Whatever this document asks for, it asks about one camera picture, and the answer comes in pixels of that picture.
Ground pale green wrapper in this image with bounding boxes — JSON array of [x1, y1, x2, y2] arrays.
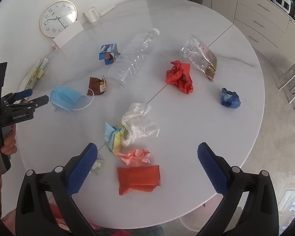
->
[[89, 154, 105, 175]]

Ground blue face mask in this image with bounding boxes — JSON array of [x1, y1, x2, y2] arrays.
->
[[50, 86, 95, 113]]

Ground blue yellow paper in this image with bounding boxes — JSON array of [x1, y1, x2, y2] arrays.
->
[[104, 122, 128, 154]]

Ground pink paper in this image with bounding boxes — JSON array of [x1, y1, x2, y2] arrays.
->
[[116, 149, 151, 167]]

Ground brown snack wrapper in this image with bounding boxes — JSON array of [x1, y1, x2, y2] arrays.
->
[[87, 77, 107, 96]]

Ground red wrapper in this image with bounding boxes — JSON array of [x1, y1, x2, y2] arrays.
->
[[117, 165, 161, 195]]

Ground dark blue paper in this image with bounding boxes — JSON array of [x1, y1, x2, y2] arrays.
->
[[221, 88, 241, 109]]

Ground white plastic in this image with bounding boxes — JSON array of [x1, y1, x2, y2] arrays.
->
[[121, 103, 160, 147]]

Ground blue crushed milk carton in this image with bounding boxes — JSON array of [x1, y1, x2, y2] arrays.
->
[[99, 43, 120, 65]]

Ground clear plastic water bottle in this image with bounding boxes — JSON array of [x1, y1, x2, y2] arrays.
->
[[107, 28, 160, 86]]

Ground red paper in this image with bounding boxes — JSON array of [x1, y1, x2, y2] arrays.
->
[[166, 60, 193, 94]]

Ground clear plastic snack bag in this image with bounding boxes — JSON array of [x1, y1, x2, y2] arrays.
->
[[180, 34, 217, 81]]

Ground person's left hand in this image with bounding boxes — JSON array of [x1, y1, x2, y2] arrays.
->
[[1, 125, 17, 156]]

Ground yellow green paper stack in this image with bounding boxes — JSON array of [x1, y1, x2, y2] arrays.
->
[[18, 57, 49, 92]]

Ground white card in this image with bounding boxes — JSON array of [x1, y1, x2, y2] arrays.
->
[[53, 20, 84, 49]]

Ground white drawer cabinet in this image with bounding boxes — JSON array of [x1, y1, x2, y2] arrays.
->
[[234, 0, 295, 70]]

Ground white round wall clock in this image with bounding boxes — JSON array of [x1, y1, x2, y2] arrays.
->
[[39, 0, 78, 38]]

